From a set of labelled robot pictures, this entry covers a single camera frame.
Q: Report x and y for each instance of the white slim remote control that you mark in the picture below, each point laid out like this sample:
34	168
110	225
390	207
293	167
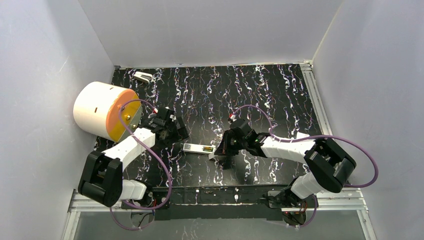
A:
198	148

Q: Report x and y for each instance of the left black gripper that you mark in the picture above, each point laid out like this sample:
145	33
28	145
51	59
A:
175	129

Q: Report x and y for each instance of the small white clip object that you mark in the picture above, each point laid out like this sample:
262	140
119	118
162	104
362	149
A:
143	77

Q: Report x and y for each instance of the white battery cover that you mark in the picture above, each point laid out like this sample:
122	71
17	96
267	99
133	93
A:
211	156

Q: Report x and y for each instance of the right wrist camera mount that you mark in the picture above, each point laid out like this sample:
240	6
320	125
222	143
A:
232	118

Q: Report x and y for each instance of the white flat remote red label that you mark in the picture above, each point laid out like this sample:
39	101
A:
301	135

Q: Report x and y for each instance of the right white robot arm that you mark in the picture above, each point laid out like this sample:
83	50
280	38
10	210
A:
329	165

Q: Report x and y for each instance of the aluminium frame rail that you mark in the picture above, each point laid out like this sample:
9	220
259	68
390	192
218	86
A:
337	216

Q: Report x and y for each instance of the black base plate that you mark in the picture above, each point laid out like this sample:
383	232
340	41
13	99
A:
226	202

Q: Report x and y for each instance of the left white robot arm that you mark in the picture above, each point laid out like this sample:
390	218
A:
102	177

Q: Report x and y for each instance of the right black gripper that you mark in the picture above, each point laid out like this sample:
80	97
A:
228	145

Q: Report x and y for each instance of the white drum orange lid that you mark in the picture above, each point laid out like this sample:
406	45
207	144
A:
99	107

